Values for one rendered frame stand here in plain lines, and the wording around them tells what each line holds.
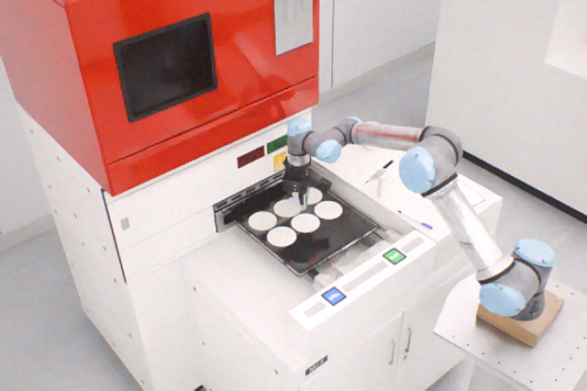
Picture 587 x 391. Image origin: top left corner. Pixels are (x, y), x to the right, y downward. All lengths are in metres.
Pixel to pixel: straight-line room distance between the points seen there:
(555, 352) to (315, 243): 0.81
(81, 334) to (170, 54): 1.77
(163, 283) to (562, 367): 1.31
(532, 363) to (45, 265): 2.52
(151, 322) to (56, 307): 1.08
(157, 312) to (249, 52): 0.99
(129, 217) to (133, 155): 0.26
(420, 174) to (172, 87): 0.74
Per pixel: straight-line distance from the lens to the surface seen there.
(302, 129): 2.09
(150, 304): 2.37
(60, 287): 3.53
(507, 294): 1.86
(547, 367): 2.08
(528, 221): 3.85
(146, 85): 1.85
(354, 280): 2.01
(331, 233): 2.24
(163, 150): 1.96
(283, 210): 2.33
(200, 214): 2.25
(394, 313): 2.20
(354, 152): 2.51
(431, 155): 1.80
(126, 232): 2.12
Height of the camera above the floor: 2.40
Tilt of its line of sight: 39 degrees down
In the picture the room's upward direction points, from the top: 2 degrees counter-clockwise
